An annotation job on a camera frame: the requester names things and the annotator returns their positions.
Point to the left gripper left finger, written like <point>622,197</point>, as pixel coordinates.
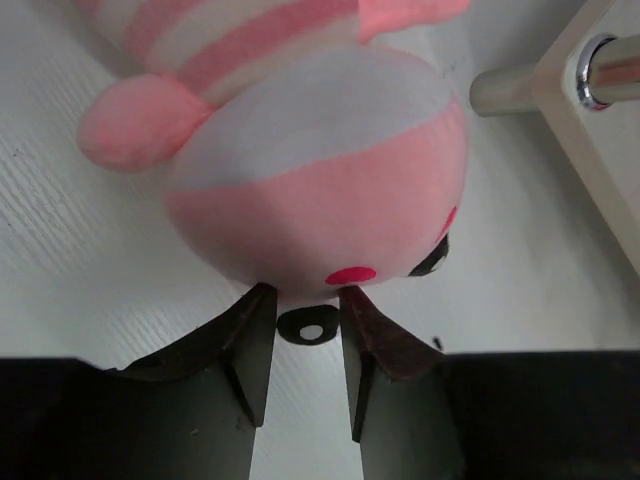
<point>187,411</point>

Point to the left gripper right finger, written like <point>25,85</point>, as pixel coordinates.
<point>417,413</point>

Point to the pink striped plush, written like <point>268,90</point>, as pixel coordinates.
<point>303,155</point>

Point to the white two-tier shelf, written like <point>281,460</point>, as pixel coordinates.
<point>586,86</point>

